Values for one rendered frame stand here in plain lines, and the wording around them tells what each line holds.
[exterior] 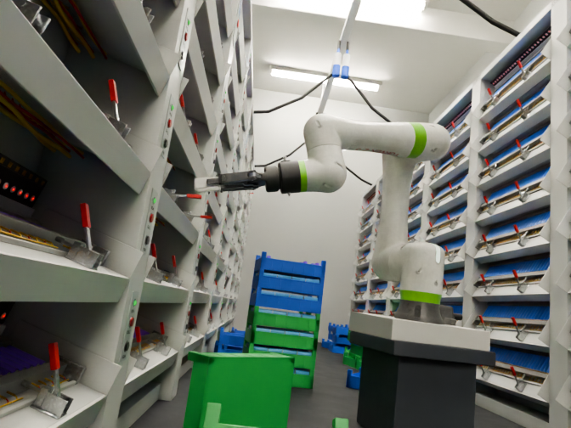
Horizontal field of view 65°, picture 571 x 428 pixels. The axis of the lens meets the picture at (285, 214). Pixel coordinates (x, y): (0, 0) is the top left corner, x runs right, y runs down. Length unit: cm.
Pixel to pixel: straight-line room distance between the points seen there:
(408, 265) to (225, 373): 67
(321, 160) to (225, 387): 64
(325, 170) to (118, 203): 61
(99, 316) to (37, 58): 48
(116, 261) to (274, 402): 61
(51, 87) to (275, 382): 93
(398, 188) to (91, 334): 114
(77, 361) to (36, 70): 52
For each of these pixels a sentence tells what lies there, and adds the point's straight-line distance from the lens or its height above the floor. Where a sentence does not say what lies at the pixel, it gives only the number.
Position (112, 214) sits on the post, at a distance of 86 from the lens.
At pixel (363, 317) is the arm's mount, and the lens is 150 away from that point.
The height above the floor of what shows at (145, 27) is 72.
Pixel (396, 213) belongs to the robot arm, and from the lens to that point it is 162.
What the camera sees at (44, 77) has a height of 51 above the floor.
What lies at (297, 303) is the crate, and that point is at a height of 35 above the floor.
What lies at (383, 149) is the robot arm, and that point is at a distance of 144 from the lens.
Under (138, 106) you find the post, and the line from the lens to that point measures 91.
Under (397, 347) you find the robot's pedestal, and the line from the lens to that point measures 130.
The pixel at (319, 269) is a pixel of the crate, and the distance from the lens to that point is 206.
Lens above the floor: 33
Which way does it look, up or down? 12 degrees up
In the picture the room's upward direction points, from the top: 7 degrees clockwise
